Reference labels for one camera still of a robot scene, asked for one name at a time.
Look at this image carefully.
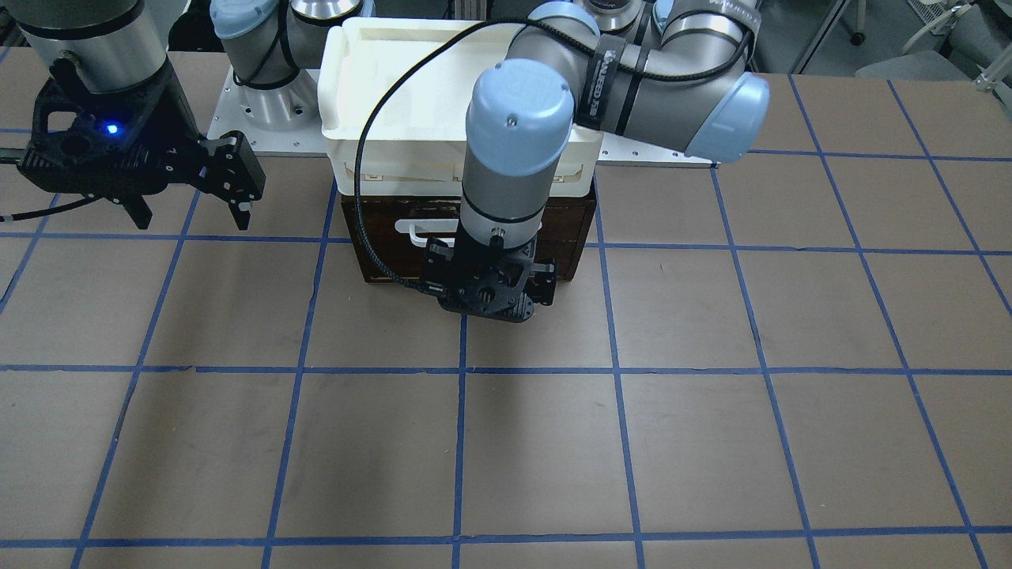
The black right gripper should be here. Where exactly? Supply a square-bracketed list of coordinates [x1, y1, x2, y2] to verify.
[17, 60, 266, 231]

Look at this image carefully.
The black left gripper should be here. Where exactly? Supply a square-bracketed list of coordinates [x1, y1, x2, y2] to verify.
[419, 236, 557, 322]

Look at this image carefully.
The wooden drawer with white handle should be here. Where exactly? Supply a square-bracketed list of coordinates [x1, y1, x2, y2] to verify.
[361, 192, 597, 281]

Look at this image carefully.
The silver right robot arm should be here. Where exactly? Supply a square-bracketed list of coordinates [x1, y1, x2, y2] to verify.
[2, 1, 375, 231]

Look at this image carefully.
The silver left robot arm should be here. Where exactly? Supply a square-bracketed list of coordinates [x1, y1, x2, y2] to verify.
[415, 1, 770, 322]

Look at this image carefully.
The dark brown drawer cabinet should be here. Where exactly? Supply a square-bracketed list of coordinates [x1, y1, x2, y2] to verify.
[340, 175, 599, 287]

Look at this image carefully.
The white plastic tray box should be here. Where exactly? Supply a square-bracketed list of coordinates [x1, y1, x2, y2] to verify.
[318, 17, 608, 198]

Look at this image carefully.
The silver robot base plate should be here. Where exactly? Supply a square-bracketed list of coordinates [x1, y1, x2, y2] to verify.
[209, 58, 709, 183]

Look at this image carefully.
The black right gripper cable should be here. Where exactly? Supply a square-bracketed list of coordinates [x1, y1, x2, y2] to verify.
[0, 153, 104, 224]

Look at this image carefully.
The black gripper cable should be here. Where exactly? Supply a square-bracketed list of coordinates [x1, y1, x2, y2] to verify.
[353, 16, 752, 287]
[0, 153, 104, 224]

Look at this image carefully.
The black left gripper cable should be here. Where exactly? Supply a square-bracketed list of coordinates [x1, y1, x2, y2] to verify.
[353, 16, 752, 287]

